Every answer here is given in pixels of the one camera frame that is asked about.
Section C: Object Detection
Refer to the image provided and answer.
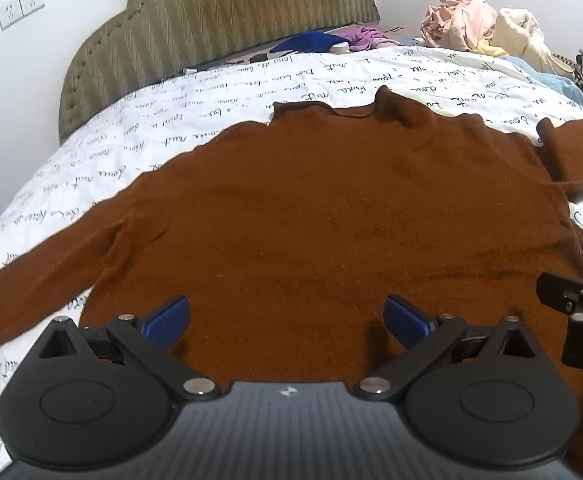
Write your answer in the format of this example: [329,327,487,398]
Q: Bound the purple cloth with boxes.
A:
[334,26,402,53]

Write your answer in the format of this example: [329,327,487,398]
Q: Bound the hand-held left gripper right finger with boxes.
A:
[354,293,541,403]

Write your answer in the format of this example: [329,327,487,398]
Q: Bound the light blue cloth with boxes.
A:
[507,55,583,107]

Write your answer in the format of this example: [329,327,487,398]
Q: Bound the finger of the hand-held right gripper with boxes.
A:
[536,272,583,322]

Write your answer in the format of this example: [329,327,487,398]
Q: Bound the white script-printed bed sheet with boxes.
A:
[0,44,583,480]

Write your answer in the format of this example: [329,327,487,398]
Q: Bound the dark blue cloth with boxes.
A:
[270,31,345,56]

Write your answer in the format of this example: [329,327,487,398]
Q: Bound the brown knit sweater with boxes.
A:
[0,85,583,480]

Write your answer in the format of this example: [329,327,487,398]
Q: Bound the olive padded headboard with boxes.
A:
[58,0,380,146]

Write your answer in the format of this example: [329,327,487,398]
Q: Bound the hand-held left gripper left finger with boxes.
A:
[38,294,222,403]

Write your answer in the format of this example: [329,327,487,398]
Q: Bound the cream crumpled clothes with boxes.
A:
[475,7,575,79]

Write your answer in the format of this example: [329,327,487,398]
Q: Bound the pink crumpled clothes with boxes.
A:
[420,0,500,52]

